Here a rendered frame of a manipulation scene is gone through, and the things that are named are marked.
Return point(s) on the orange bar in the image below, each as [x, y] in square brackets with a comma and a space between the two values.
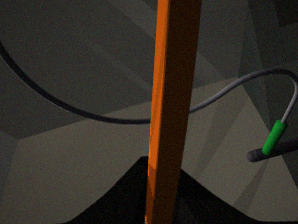
[178, 22]

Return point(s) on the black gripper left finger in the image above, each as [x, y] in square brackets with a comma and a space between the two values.
[124, 203]

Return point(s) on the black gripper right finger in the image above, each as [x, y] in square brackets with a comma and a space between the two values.
[196, 205]

